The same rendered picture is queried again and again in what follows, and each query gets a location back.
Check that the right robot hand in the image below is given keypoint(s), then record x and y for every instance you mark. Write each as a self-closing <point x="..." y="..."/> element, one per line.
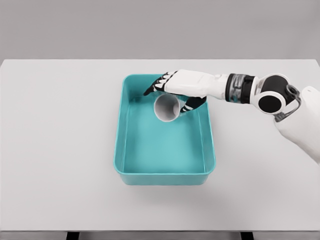
<point x="186" y="83"/>

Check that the white paper cup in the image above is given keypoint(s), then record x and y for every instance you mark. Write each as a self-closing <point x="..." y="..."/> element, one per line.
<point x="166" y="107"/>

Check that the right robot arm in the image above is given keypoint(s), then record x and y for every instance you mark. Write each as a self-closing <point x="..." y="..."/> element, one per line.
<point x="270" y="96"/>

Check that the teal plastic basket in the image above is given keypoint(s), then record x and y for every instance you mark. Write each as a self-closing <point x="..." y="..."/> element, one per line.
<point x="163" y="147"/>

